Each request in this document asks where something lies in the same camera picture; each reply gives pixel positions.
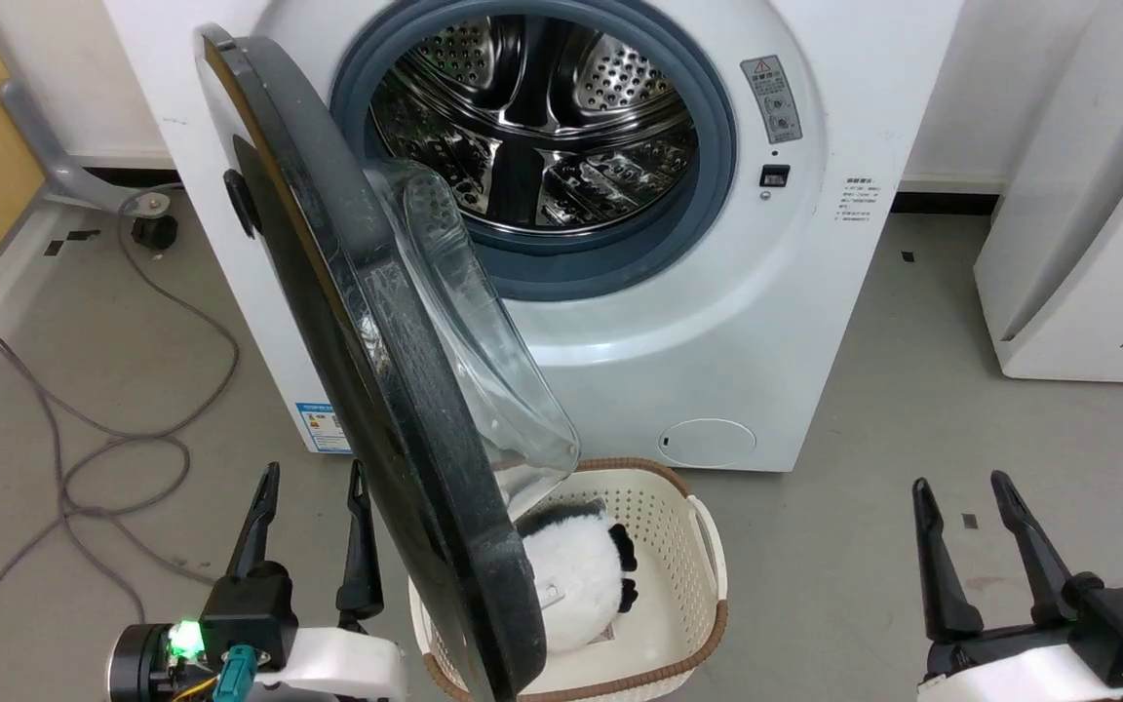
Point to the white appliance with grey stripe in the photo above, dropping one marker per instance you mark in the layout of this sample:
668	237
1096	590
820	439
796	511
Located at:
1088	244

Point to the black door hinge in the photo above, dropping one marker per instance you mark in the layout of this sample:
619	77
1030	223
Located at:
242	203

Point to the grey warning sticker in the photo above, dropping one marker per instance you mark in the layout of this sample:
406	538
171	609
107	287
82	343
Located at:
771	97

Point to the black round glass washer door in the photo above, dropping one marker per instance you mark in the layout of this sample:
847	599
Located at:
376	409

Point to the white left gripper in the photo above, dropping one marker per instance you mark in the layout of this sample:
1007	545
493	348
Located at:
347	668

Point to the cream perforated laundry basket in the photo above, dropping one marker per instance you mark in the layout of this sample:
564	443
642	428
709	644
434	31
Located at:
664	546

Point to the white front-load washing machine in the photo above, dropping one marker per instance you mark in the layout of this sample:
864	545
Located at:
766	322

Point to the grey stand with caster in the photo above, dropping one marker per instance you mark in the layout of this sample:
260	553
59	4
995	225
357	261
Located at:
45	156

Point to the stainless steel washer drum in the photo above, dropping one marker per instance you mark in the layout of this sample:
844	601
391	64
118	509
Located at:
522	97

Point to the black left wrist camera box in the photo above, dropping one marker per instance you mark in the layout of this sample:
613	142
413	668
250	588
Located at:
250	609

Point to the black white panda plush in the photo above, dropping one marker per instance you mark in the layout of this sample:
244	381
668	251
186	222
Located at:
571	585

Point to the teal left camera connector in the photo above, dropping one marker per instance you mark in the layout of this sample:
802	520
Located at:
235	675

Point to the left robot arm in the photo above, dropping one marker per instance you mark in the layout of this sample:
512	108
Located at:
137	663

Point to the grey rubber door gasket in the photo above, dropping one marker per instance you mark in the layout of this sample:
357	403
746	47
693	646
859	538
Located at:
717	166

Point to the black door latch slot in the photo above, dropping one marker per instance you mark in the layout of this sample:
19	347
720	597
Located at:
775	175

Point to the round white filter cover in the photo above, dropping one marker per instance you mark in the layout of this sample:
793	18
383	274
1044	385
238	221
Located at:
708	444

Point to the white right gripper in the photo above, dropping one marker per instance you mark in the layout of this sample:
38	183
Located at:
1020	678

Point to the blue white energy label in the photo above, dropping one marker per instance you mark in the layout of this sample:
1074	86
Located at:
325	429

